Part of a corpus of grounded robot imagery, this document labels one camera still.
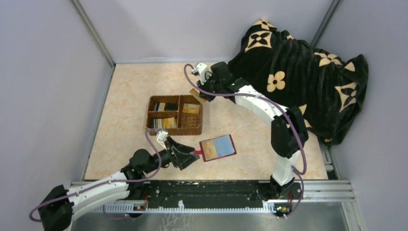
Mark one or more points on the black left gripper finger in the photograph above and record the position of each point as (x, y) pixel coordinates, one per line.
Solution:
(185, 160)
(177, 149)

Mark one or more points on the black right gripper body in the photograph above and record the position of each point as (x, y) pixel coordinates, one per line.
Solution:
(206, 90)

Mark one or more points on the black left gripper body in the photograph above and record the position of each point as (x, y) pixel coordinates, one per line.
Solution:
(173, 154)

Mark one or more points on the brown wicker basket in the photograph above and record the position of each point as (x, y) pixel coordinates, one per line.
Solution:
(187, 124)

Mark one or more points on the red leather card holder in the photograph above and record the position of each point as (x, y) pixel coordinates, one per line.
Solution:
(224, 145)

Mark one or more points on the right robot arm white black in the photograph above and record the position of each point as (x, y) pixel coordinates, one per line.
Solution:
(288, 129)

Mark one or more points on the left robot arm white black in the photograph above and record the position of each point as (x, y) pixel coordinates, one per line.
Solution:
(62, 206)

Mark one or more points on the cards in lower compartment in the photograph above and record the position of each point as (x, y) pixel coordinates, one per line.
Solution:
(157, 123)

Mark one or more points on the cards in compartment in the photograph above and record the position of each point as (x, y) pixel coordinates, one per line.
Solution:
(162, 107)
(157, 123)

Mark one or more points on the cards in upper compartment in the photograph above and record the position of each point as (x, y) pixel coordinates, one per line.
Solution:
(162, 107)

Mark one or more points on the black floral blanket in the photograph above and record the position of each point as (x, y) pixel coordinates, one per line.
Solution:
(329, 92)

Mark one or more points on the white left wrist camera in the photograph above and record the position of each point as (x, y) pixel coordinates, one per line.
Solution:
(161, 136)

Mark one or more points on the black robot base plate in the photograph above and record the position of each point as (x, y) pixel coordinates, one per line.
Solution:
(212, 194)

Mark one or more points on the aluminium frame rail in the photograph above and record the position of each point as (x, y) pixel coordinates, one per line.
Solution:
(314, 191)

